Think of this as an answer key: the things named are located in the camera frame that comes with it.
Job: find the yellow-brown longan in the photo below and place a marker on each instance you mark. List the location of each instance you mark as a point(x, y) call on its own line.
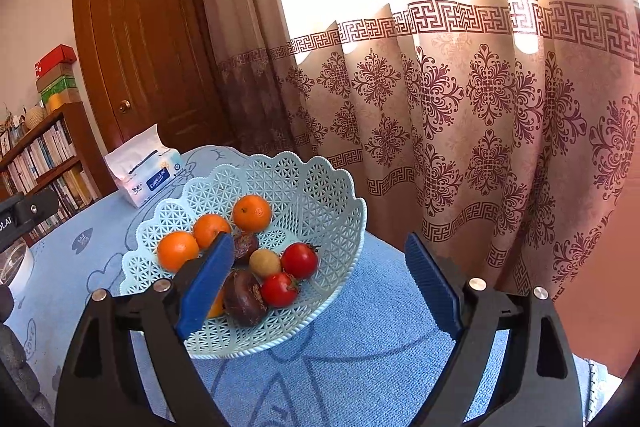
point(265, 263)

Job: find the large rough-skinned orange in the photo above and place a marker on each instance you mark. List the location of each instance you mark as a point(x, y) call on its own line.
point(252, 213)

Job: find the woven bowl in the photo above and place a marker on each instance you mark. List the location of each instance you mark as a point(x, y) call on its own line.
point(35, 118)

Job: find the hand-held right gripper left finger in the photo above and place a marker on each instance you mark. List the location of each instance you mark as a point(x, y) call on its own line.
point(210, 282)

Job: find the small orange mandarin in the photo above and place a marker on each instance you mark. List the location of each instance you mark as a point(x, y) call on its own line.
point(211, 229)

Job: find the white tissue box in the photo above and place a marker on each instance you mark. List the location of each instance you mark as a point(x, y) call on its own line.
point(140, 177)

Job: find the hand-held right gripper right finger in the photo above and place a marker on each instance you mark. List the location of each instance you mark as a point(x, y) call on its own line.
point(430, 282)

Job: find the wooden bookshelf with books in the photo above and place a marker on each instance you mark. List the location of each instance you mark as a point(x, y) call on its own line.
point(45, 162)

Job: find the green box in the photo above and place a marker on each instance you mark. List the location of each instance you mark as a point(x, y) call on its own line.
point(57, 91)

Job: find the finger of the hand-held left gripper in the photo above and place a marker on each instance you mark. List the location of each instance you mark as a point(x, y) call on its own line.
point(37, 209)

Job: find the brown wooden door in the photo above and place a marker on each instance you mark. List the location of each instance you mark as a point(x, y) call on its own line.
point(150, 32)

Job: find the blue printed blanket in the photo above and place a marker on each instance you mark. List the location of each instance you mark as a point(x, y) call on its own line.
point(360, 357)

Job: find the light blue lattice basket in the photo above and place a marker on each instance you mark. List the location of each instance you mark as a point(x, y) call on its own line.
point(315, 207)

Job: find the red box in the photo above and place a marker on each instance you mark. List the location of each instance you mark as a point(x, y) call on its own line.
point(52, 59)

